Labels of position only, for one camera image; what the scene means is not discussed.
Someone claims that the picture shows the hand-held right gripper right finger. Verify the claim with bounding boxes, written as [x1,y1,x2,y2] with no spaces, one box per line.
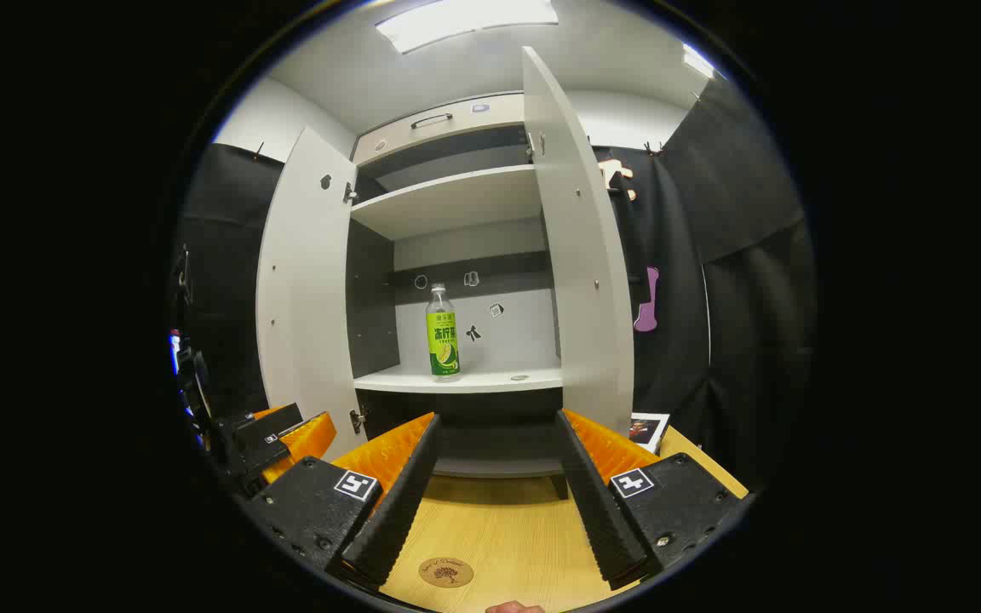
[555,409,751,590]

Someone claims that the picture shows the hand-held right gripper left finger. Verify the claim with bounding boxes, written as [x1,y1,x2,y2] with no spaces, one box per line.
[244,413,443,590]

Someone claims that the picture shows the round brown coaster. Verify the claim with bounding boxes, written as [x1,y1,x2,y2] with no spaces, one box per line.
[418,557,474,588]

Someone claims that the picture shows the white cabinet door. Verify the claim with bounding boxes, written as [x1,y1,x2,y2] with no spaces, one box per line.
[255,126,364,461]
[522,46,634,435]

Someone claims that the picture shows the green label bottle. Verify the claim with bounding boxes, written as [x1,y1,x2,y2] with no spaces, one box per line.
[426,284,462,382]

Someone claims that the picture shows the white cabinet drawer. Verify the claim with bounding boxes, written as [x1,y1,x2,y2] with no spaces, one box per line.
[353,92,527,167]

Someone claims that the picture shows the white book with portrait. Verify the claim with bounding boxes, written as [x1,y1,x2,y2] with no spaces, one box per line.
[629,412,672,455]

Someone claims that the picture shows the black backdrop cloth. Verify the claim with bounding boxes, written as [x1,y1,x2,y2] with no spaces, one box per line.
[171,77,819,495]

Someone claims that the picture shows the large ceiling light panel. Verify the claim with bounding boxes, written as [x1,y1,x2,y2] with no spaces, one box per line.
[376,0,559,54]

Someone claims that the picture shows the small ceiling light panel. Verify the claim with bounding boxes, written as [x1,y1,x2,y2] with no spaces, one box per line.
[682,43,717,79]

